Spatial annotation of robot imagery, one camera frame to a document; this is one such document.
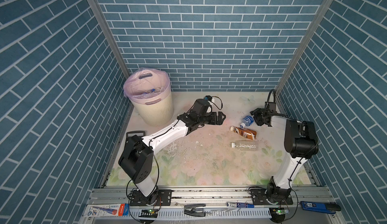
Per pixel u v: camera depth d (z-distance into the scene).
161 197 0.73
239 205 0.71
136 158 0.46
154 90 1.01
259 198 0.73
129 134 0.94
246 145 0.91
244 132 0.93
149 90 1.00
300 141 0.54
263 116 0.80
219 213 0.71
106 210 0.69
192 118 0.64
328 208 0.71
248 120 0.96
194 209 0.69
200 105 0.63
